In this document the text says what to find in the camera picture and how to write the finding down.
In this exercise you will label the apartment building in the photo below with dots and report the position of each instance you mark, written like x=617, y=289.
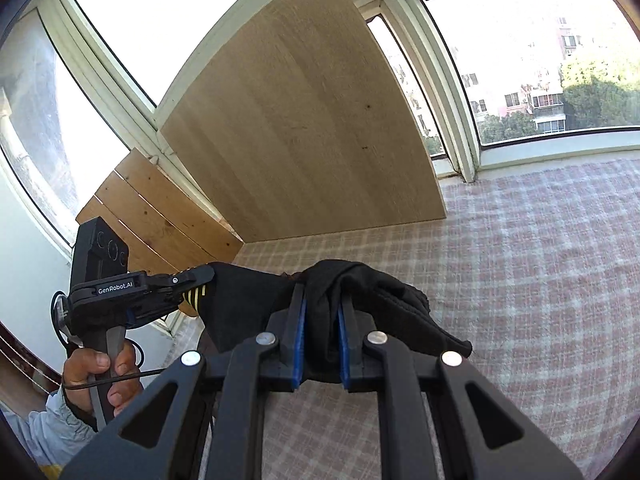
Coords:
x=545, y=105

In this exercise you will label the person's left hand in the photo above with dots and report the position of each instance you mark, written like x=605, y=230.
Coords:
x=80, y=365

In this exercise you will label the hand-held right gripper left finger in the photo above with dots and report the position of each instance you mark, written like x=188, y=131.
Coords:
x=298, y=340

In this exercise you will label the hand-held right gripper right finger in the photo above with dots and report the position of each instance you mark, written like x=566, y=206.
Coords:
x=344, y=350

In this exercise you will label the black pants with yellow stripes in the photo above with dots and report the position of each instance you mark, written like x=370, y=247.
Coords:
x=250, y=305

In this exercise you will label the slatted pine wooden board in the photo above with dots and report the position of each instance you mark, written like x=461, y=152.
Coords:
x=165, y=210

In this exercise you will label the green tree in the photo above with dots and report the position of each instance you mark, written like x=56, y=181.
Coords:
x=600, y=95

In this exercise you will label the person's left forearm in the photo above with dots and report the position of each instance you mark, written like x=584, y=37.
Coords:
x=45, y=430

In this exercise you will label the white window frame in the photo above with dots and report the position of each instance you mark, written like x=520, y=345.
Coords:
x=452, y=110

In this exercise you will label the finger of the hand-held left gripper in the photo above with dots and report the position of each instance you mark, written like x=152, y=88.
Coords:
x=155, y=314
x=190, y=277

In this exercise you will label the pink plaid blanket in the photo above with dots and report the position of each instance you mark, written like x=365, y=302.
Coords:
x=525, y=270

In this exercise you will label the light oak wooden board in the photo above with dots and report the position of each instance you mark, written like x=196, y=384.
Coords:
x=310, y=110

